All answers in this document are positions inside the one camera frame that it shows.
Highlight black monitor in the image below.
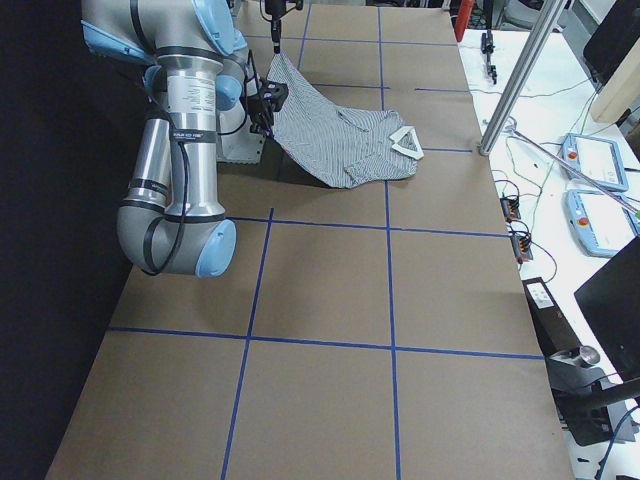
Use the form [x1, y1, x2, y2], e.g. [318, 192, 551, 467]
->
[574, 238, 640, 381]

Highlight orange black connector board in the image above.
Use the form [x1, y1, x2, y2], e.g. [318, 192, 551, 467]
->
[499, 195, 521, 223]

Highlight black power adapter box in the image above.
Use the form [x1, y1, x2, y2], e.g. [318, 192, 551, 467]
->
[522, 277, 581, 357]

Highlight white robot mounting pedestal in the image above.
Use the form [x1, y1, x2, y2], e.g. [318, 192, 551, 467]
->
[217, 111, 264, 165]

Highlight lower blue teach pendant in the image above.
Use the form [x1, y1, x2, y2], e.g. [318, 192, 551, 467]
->
[564, 189, 639, 258]

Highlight aluminium frame post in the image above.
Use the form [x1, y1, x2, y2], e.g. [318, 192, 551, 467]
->
[479, 0, 573, 156]

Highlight upper blue teach pendant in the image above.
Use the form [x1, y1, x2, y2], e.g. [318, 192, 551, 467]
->
[562, 133, 629, 192]

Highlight blue white striped polo shirt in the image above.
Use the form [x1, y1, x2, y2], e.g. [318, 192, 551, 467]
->
[268, 54, 424, 189]

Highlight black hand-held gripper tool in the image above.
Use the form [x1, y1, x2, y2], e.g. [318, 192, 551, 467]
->
[481, 0, 498, 85]

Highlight silver reacher grabber stick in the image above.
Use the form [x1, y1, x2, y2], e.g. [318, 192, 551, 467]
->
[504, 117, 640, 221]

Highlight blue teach pendant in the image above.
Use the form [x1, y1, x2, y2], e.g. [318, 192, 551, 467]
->
[564, 189, 639, 258]
[562, 133, 629, 192]

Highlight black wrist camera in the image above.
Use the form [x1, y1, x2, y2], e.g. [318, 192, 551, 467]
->
[259, 79, 289, 112]

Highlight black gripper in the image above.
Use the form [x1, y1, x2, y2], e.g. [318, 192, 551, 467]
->
[269, 12, 282, 55]
[247, 95, 274, 136]

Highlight red cylinder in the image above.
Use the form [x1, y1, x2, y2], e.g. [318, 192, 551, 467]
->
[454, 0, 475, 42]

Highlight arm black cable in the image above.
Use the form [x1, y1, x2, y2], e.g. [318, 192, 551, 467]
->
[139, 59, 201, 276]

